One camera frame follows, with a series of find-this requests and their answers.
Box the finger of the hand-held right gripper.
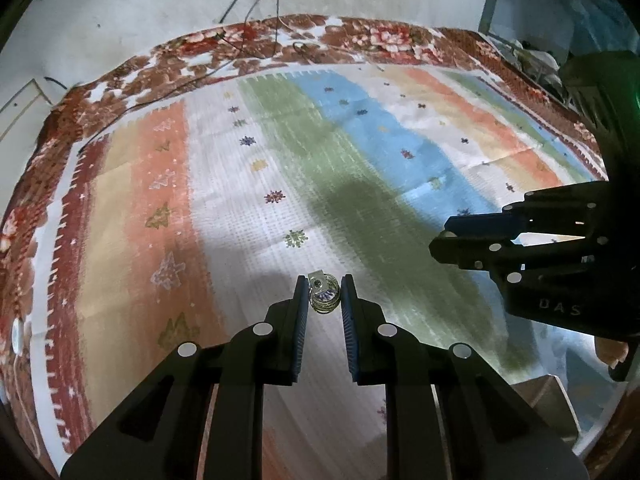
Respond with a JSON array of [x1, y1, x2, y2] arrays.
[[429, 233, 609, 287], [444, 179, 609, 242]]

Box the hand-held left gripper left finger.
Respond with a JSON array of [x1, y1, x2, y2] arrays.
[[60, 275, 310, 480]]

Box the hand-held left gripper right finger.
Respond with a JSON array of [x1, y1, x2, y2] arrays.
[[340, 274, 588, 480]]

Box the person's right hand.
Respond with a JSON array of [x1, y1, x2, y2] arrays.
[[595, 337, 629, 369]]

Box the blue plastic sheet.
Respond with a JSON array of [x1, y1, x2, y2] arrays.
[[479, 0, 640, 63]]

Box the striped pastel mat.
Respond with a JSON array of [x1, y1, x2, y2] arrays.
[[50, 67, 609, 480]]

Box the colourful striped patterned tablecloth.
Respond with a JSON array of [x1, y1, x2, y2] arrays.
[[0, 14, 640, 480]]

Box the white bed headboard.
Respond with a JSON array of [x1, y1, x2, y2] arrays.
[[0, 77, 54, 142]]

